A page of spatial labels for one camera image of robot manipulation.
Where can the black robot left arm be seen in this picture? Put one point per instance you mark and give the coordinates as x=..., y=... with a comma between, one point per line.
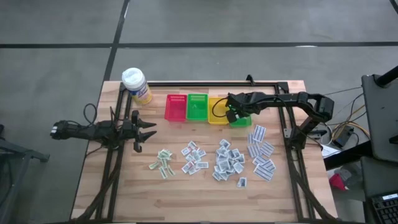
x=87, y=132

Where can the silver metal bracket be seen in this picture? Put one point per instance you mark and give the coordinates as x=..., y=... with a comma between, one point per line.
x=287, y=133

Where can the black keyboard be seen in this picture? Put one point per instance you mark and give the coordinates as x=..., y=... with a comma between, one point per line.
x=385, y=208

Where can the yellow Lysol wipes canister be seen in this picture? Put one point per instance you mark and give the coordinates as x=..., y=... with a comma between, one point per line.
x=136, y=85

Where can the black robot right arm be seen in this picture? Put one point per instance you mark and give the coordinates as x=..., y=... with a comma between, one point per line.
x=286, y=99

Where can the grey metal stand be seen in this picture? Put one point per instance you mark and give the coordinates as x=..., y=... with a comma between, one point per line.
x=18, y=154

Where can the small black computer box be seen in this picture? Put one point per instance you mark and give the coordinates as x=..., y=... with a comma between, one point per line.
x=342, y=137

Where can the black clamp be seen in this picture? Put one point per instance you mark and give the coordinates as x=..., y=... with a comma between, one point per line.
x=249, y=79

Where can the red plastic basket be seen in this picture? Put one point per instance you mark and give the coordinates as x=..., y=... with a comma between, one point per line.
x=175, y=109

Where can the black pole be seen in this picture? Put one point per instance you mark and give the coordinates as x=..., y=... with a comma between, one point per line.
x=387, y=76

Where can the red object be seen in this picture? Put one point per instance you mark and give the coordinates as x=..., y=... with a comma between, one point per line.
x=337, y=182

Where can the yellow plastic basket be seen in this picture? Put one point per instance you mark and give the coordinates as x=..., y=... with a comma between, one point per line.
x=219, y=119

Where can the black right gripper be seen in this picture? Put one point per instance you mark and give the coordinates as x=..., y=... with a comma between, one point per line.
x=239, y=101

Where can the white paper sheet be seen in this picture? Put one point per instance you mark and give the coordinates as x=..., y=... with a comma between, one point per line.
x=330, y=151

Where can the green plastic basket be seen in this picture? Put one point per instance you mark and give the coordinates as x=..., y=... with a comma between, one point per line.
x=245, y=122
x=197, y=107

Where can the knuckle fabric bandage pack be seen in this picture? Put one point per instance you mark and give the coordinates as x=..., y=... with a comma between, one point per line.
x=250, y=138

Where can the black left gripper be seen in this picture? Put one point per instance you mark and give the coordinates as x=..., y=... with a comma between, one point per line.
x=136, y=115

